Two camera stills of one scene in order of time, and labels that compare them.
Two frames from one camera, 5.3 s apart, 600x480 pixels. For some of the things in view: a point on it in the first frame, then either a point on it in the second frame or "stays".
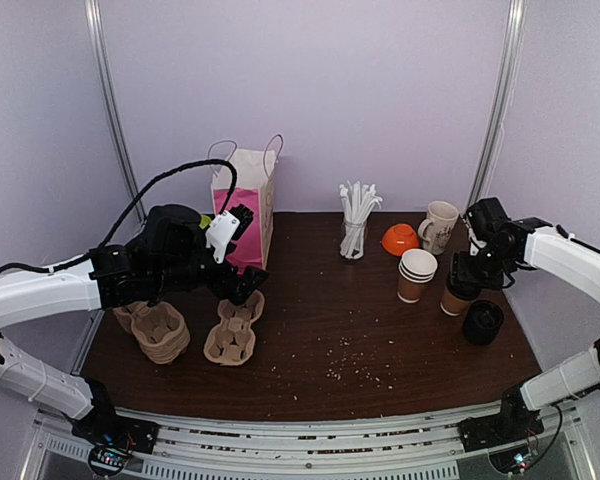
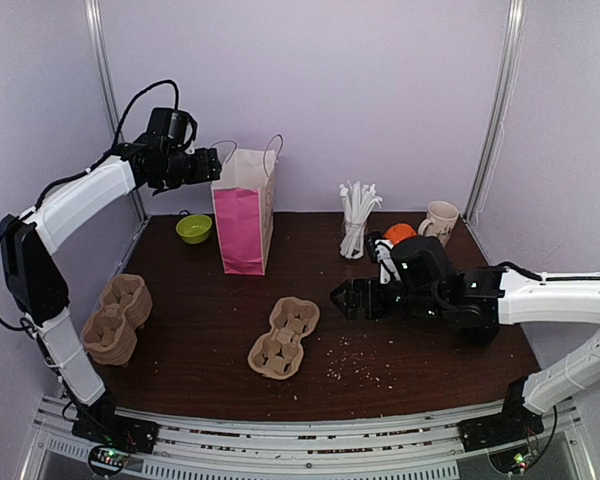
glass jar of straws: (357, 201) stays
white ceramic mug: (434, 231) stays
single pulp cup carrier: (232, 340) -> (278, 353)
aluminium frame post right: (502, 99) stays
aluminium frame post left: (99, 36) stays
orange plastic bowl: (397, 238) stays
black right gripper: (466, 269) -> (359, 297)
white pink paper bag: (254, 188) stays
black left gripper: (243, 285) -> (208, 168)
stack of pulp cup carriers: (159, 328) -> (110, 334)
